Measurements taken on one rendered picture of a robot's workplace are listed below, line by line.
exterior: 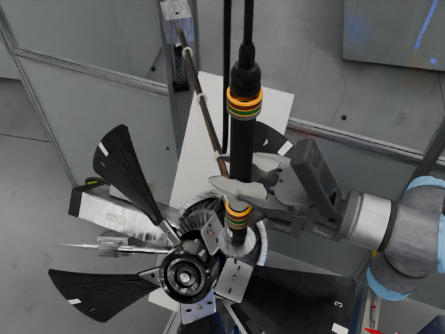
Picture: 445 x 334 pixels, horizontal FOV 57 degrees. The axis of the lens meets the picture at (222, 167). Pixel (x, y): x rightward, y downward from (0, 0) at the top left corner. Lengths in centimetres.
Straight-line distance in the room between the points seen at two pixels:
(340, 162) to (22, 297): 170
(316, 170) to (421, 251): 18
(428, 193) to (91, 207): 81
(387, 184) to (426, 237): 104
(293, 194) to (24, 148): 259
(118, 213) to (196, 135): 29
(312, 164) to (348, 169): 108
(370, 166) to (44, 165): 204
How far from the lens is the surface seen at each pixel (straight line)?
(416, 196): 77
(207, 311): 102
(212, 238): 91
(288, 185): 60
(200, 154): 112
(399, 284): 69
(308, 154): 53
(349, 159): 157
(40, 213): 265
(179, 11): 113
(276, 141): 86
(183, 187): 115
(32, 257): 251
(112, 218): 114
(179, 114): 145
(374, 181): 164
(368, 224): 59
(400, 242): 60
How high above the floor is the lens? 204
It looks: 51 degrees down
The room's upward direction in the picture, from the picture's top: straight up
